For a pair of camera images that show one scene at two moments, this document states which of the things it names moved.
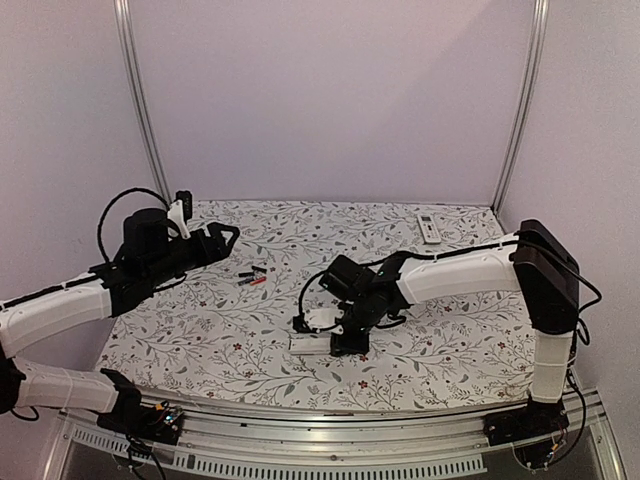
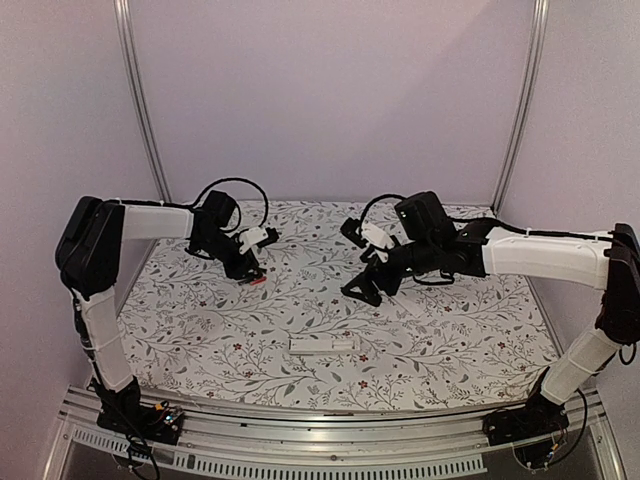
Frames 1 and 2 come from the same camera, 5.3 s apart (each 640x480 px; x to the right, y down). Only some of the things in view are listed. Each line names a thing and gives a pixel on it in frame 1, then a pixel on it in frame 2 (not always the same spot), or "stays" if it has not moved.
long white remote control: [310, 346] stays
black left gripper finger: [216, 229] -> [254, 273]
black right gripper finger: [341, 345] -> [369, 291]
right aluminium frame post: [541, 13] stays
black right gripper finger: [360, 346] -> [374, 267]
